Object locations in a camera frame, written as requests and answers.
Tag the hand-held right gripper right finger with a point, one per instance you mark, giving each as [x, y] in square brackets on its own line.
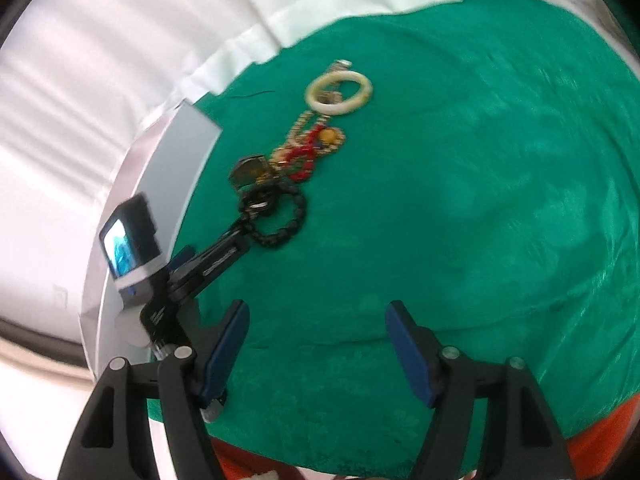
[407, 355]

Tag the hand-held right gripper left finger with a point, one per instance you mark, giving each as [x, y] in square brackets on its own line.
[227, 350]

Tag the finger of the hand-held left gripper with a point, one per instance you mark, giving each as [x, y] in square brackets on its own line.
[220, 255]

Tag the green cloth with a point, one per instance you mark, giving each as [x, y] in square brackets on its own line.
[450, 185]

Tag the cream bangle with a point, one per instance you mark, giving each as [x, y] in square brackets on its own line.
[366, 91]

